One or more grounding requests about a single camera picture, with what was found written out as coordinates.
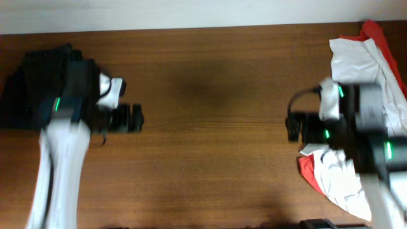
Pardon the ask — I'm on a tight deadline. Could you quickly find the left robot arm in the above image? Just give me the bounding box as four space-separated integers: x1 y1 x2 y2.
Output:
25 60 144 228

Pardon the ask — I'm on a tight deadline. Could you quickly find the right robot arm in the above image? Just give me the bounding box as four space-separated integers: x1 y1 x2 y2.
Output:
286 83 406 228

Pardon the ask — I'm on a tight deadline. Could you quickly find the folded black clothes stack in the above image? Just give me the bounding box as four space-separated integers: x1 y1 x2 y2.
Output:
1 43 100 130

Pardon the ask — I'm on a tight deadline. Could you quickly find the white t-shirt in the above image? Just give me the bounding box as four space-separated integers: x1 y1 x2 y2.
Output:
286 38 406 228

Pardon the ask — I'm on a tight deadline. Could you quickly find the red garment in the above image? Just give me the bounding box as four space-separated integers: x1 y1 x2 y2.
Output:
298 20 406 200

